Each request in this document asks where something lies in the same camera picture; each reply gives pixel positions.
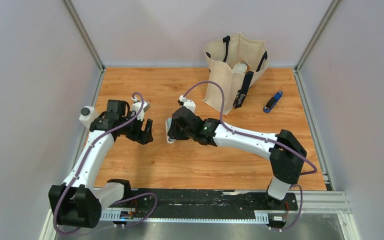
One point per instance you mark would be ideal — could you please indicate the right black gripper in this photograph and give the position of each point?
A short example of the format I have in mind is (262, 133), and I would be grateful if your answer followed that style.
(173, 133)

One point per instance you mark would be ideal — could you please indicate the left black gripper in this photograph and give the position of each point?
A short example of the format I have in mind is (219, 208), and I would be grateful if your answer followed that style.
(143, 137)

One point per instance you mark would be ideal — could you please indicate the blue black stapler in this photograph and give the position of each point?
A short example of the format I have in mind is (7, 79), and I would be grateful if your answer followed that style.
(273, 101)

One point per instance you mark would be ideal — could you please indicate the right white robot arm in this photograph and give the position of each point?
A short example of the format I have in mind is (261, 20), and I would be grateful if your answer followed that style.
(284, 152)

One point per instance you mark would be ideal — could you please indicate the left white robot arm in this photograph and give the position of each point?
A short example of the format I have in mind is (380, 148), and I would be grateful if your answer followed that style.
(75, 202)

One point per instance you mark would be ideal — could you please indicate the white bottle black cap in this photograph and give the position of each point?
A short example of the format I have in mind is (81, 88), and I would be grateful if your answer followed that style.
(87, 115)

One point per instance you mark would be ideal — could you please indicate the cream canvas tote bag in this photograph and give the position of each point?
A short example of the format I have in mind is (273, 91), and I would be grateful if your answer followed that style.
(221, 55)

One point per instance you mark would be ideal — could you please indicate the white roll in bag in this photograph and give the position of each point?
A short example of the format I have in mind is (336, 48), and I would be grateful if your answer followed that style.
(240, 68)

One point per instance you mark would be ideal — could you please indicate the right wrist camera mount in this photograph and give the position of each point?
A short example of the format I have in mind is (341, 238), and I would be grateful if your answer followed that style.
(187, 103)

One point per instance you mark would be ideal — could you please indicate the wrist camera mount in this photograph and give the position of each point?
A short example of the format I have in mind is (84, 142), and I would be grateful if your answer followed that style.
(138, 109)
(187, 103)

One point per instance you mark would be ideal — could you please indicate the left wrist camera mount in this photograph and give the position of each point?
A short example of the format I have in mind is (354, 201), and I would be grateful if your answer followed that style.
(138, 109)

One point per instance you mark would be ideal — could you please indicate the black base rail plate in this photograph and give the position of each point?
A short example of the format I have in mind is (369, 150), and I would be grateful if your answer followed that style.
(199, 204)

